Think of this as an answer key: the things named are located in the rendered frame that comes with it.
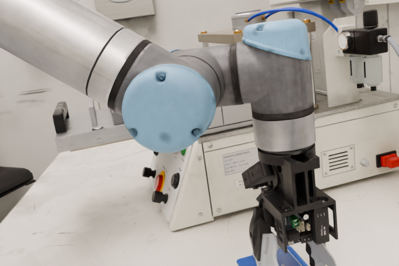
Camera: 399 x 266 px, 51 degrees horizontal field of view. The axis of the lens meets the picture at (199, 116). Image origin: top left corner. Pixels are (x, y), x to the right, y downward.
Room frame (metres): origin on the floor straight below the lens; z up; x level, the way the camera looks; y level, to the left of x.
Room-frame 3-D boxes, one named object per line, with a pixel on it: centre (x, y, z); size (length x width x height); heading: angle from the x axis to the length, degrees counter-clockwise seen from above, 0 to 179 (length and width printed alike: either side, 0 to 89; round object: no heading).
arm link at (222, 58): (0.50, 0.00, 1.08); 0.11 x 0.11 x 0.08; 79
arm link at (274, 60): (0.49, -0.10, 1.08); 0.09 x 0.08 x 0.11; 79
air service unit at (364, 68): (0.78, -0.32, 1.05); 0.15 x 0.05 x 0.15; 13
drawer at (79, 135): (0.90, 0.16, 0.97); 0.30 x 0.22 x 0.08; 103
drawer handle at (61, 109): (0.87, 0.29, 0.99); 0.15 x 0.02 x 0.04; 13
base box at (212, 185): (0.95, -0.14, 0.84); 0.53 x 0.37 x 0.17; 103
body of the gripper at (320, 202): (0.49, -0.10, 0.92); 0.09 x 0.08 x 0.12; 11
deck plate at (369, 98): (0.97, -0.18, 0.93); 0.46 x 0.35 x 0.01; 103
